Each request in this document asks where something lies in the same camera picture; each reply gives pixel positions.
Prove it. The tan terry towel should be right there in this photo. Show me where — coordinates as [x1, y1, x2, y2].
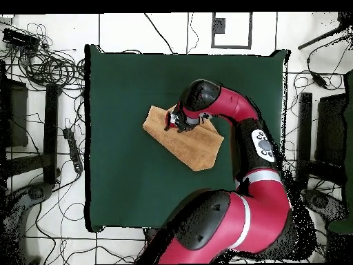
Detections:
[142, 104, 225, 173]

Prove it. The dark flat panel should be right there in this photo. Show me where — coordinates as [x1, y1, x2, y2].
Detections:
[0, 78, 29, 148]
[314, 93, 348, 166]

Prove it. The dark green table cloth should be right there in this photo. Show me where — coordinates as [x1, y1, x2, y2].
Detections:
[83, 43, 291, 233]

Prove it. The black power strip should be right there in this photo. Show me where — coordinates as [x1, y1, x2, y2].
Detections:
[62, 127, 84, 174]

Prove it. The dark curved stand base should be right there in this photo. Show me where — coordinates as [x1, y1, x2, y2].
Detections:
[0, 181, 54, 264]
[300, 188, 348, 222]

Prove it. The black horizontal beam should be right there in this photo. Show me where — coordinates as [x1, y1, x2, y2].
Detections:
[0, 153, 46, 178]
[297, 159, 345, 184]

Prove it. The black rod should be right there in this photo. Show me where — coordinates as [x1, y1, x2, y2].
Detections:
[297, 24, 353, 50]

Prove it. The black adapter box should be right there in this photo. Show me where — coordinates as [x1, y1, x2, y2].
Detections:
[2, 28, 41, 52]

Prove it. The long black cable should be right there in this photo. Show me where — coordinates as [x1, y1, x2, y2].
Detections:
[143, 12, 177, 55]

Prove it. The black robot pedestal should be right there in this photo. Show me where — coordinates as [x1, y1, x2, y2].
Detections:
[143, 227, 166, 246]

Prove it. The grey square floor frame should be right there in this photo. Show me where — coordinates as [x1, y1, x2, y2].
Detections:
[211, 12, 253, 50]

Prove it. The black upright post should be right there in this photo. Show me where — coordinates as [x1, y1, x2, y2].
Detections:
[296, 92, 313, 190]
[43, 84, 60, 185]

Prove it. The black cable tangle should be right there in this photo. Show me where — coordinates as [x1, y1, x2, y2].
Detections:
[0, 22, 86, 92]

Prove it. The black cable with inline adapter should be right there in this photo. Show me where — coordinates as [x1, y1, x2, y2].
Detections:
[306, 35, 345, 90]

